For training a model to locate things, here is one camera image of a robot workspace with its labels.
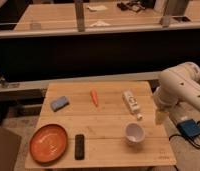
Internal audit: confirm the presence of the white ceramic cup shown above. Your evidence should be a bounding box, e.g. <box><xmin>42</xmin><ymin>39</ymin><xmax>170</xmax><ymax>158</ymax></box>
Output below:
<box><xmin>125</xmin><ymin>123</ymin><xmax>145</xmax><ymax>146</ymax></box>

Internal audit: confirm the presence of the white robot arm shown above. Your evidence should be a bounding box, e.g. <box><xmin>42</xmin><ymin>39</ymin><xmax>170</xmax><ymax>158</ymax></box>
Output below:
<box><xmin>153</xmin><ymin>62</ymin><xmax>200</xmax><ymax>125</ymax></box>

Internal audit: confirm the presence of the blue electronics box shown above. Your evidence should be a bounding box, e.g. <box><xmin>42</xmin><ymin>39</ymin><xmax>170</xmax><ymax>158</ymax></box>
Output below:
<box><xmin>177</xmin><ymin>119</ymin><xmax>200</xmax><ymax>139</ymax></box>

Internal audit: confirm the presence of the white plastic bottle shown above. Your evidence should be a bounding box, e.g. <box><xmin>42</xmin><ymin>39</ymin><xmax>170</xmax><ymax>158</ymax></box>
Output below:
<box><xmin>122</xmin><ymin>90</ymin><xmax>142</xmax><ymax>120</ymax></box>

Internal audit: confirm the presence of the orange carrot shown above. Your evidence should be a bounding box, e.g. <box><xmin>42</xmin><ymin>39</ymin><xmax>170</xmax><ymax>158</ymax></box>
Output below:
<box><xmin>90</xmin><ymin>90</ymin><xmax>99</xmax><ymax>107</ymax></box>

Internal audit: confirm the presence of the black rectangular block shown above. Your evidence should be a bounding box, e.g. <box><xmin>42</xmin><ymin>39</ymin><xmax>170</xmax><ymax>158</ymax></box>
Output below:
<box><xmin>75</xmin><ymin>134</ymin><xmax>85</xmax><ymax>160</ymax></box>

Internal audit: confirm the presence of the blue sponge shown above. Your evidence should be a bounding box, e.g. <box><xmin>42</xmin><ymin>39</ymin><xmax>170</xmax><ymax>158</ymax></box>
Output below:
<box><xmin>50</xmin><ymin>96</ymin><xmax>70</xmax><ymax>112</ymax></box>

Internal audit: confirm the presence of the white paper near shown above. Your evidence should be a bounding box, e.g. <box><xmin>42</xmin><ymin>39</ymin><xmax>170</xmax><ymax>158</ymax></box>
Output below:
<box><xmin>90</xmin><ymin>20</ymin><xmax>110</xmax><ymax>27</ymax></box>

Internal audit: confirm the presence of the white paper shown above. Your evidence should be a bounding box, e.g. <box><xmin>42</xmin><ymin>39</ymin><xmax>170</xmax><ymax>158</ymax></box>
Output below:
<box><xmin>87</xmin><ymin>5</ymin><xmax>107</xmax><ymax>11</ymax></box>
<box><xmin>90</xmin><ymin>20</ymin><xmax>110</xmax><ymax>27</ymax></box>

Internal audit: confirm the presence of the black objects pile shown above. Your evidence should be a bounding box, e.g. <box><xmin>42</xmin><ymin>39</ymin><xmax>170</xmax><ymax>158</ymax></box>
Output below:
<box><xmin>117</xmin><ymin>0</ymin><xmax>145</xmax><ymax>13</ymax></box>

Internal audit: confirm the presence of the orange plate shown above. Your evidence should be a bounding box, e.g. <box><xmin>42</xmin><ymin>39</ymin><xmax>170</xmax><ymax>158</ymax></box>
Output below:
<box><xmin>29</xmin><ymin>124</ymin><xmax>68</xmax><ymax>163</ymax></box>

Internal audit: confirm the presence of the white paper far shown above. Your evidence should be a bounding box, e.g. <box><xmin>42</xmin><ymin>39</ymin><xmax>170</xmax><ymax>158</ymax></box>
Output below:
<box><xmin>87</xmin><ymin>5</ymin><xmax>107</xmax><ymax>11</ymax></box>

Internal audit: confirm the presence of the metal post right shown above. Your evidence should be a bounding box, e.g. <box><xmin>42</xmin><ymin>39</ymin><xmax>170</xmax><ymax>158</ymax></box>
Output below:
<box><xmin>160</xmin><ymin>0</ymin><xmax>190</xmax><ymax>27</ymax></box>

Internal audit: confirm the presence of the metal post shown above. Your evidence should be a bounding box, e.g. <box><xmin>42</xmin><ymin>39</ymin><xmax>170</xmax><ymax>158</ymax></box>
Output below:
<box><xmin>75</xmin><ymin>0</ymin><xmax>85</xmax><ymax>32</ymax></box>
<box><xmin>160</xmin><ymin>0</ymin><xmax>190</xmax><ymax>27</ymax></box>

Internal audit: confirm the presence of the metal post left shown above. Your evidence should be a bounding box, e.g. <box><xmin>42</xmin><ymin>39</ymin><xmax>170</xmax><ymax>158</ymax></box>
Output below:
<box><xmin>75</xmin><ymin>0</ymin><xmax>85</xmax><ymax>32</ymax></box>

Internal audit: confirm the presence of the metal clamp bracket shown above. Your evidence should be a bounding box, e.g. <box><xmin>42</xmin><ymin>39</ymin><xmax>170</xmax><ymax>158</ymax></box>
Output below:
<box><xmin>0</xmin><ymin>68</ymin><xmax>21</xmax><ymax>90</ymax></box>

